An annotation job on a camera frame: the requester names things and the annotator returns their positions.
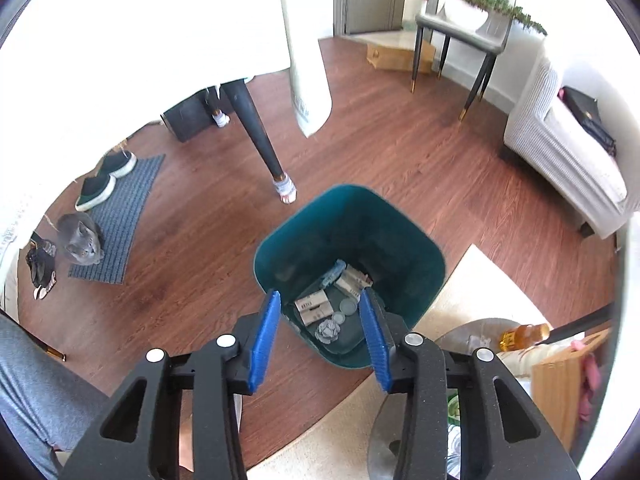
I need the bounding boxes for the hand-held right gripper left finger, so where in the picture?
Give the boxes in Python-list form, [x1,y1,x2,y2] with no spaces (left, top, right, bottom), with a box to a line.
[60,289,282,480]

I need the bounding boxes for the black box under table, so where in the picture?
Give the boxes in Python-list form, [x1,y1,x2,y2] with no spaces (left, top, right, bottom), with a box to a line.
[160,91,221,143]

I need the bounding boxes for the cardboard box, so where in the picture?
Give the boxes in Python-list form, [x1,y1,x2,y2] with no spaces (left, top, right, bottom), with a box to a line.
[366,39,437,74]

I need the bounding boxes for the potted plant in white pot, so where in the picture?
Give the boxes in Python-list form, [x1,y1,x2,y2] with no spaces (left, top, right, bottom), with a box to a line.
[444,0,549,37]

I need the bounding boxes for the black handbag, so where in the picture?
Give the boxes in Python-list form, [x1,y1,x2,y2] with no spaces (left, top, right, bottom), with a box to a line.
[557,85,619,157]

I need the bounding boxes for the teal trash bin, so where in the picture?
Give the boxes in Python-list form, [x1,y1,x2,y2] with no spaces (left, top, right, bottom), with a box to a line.
[252,184,447,370]

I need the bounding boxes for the grey cat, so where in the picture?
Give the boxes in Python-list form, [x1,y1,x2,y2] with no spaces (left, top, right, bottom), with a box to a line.
[56,212,107,267]

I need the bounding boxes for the green white sneaker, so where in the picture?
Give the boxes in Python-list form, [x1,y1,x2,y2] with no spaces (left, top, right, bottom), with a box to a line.
[74,174,117,212]
[101,150,138,179]

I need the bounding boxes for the person's grey trouser leg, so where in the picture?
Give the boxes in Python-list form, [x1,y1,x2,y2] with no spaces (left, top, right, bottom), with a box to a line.
[0,311,110,480]

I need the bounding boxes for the black sandals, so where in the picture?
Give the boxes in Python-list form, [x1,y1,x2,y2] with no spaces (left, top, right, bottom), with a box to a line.
[25,239,58,302]

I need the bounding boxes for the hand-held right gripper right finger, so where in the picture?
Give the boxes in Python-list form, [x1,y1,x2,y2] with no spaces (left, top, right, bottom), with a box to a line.
[359,287,581,480]

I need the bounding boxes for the orange drink bottle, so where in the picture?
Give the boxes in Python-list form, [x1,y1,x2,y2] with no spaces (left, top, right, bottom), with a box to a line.
[499,322,552,354]

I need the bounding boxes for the grey armchair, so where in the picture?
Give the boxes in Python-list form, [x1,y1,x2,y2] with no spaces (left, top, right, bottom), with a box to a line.
[502,35,629,240]

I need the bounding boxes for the table with pale tablecloth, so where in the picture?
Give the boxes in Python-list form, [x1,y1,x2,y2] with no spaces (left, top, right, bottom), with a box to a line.
[0,0,335,208]

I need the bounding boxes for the blue grey doormat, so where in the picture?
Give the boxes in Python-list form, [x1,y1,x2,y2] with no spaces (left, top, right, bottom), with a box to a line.
[67,153,166,286]

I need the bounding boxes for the blue crumpled wrapper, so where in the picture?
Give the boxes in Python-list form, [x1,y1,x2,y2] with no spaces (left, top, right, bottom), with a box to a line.
[320,259,347,288]

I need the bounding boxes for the wooden box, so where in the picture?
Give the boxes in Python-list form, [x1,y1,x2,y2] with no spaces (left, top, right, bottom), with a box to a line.
[529,326,615,452]

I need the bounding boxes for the beige rug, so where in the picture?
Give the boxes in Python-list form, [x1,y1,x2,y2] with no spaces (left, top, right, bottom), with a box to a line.
[244,244,553,480]

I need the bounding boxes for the grey dining chair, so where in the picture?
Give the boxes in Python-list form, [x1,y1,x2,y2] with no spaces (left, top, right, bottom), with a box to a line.
[413,0,519,124]

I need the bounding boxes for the pink cloth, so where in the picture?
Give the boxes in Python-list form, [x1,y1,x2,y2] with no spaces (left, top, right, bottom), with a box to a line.
[569,339,607,422]

